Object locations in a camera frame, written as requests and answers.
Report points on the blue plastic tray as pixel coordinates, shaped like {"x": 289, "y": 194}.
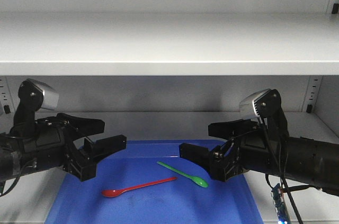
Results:
{"x": 178, "y": 201}

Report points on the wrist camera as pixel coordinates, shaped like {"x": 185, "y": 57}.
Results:
{"x": 35, "y": 95}
{"x": 262, "y": 104}

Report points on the green plastic spoon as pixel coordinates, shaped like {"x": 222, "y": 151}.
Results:
{"x": 197, "y": 180}

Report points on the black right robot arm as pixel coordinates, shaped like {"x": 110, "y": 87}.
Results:
{"x": 308, "y": 161}

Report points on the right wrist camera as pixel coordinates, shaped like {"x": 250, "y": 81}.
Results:
{"x": 262, "y": 104}

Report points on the red plastic spoon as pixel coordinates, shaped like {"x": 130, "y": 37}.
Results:
{"x": 117, "y": 192}

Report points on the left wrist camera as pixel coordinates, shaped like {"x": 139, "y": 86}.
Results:
{"x": 35, "y": 95}

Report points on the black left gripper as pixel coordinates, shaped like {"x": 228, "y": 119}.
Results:
{"x": 49, "y": 143}

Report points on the upper grey cabinet shelf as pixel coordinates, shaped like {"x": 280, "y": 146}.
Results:
{"x": 112, "y": 44}

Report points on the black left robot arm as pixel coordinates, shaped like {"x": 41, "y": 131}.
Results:
{"x": 11, "y": 150}

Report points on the blue circuit board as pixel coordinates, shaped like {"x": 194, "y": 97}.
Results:
{"x": 280, "y": 205}

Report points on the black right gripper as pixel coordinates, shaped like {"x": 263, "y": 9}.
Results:
{"x": 248, "y": 146}

